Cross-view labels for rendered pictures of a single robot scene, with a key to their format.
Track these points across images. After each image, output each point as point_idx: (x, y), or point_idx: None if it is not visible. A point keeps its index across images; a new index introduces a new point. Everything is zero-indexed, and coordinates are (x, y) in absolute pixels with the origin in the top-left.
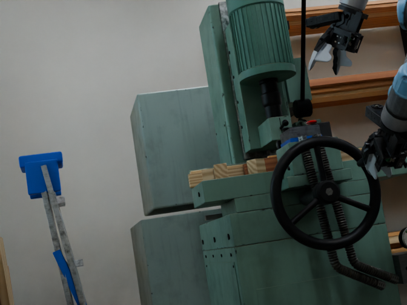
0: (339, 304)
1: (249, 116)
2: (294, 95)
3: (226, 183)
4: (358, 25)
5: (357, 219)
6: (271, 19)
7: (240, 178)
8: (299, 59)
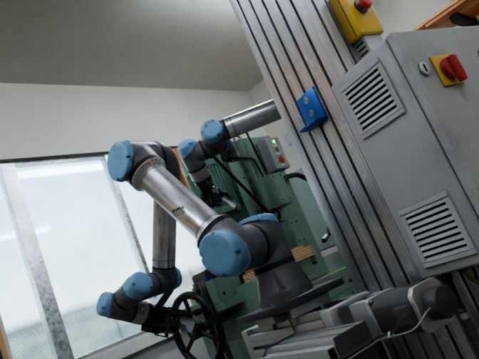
0: None
1: None
2: (270, 205)
3: (192, 309)
4: (202, 193)
5: None
6: None
7: (197, 305)
8: (265, 176)
